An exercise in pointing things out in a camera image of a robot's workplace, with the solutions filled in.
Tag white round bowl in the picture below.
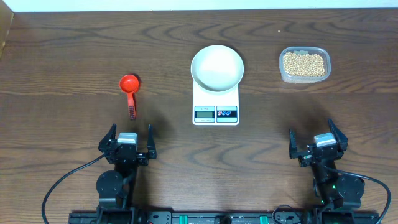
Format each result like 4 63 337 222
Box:
190 45 244 93

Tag white digital kitchen scale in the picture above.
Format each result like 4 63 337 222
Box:
192 82 239 126

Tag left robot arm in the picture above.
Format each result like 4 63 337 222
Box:
96 124 157 224

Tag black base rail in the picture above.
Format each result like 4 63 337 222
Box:
68 208 381 224

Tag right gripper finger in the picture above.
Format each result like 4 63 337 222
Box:
328 119 348 152
289 129 308 159

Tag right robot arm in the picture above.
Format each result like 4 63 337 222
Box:
289 120 364 223

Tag yellow soybeans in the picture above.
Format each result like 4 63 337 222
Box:
282 52 325 77

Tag red plastic measuring scoop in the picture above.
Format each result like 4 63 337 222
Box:
119 74 140 120

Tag clear plastic container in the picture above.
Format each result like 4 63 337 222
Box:
279 47 331 84

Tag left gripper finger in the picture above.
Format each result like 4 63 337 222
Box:
146 124 157 159
98 124 117 152

